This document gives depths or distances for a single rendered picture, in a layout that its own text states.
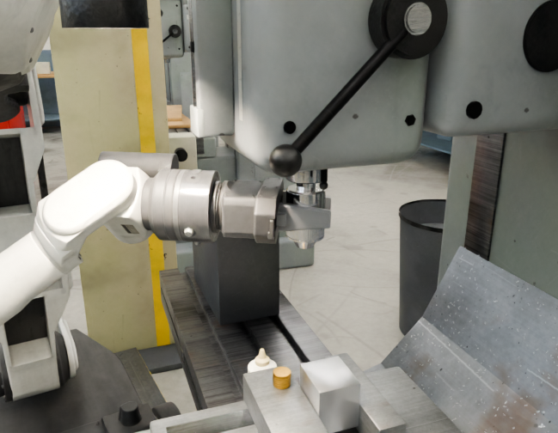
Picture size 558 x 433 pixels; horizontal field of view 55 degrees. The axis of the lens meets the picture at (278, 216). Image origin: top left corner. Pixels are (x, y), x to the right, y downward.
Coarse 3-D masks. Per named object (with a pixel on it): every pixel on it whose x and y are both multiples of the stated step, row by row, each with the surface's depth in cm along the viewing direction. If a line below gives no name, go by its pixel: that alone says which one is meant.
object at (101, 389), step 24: (72, 336) 164; (96, 360) 152; (120, 360) 152; (72, 384) 142; (96, 384) 142; (120, 384) 142; (0, 408) 132; (24, 408) 133; (48, 408) 133; (72, 408) 133; (96, 408) 133; (120, 408) 121; (144, 408) 126; (0, 432) 125; (24, 432) 125; (48, 432) 125; (72, 432) 121; (96, 432) 121; (120, 432) 119
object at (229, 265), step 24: (240, 240) 96; (216, 264) 97; (240, 264) 98; (264, 264) 100; (216, 288) 100; (240, 288) 99; (264, 288) 101; (216, 312) 102; (240, 312) 101; (264, 312) 103
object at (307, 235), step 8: (288, 200) 63; (320, 200) 63; (288, 232) 65; (296, 232) 64; (304, 232) 63; (312, 232) 63; (320, 232) 64; (296, 240) 64; (304, 240) 64; (312, 240) 64; (320, 240) 64
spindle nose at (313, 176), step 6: (300, 174) 61; (306, 174) 61; (312, 174) 61; (318, 174) 61; (288, 180) 63; (294, 180) 62; (300, 180) 61; (306, 180) 61; (312, 180) 61; (318, 180) 62
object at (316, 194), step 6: (288, 186) 64; (294, 186) 64; (318, 186) 64; (288, 192) 63; (294, 192) 62; (300, 192) 62; (306, 192) 62; (312, 192) 62; (318, 192) 62; (324, 192) 63; (294, 198) 62; (300, 198) 62; (306, 198) 62; (312, 198) 62; (318, 198) 62
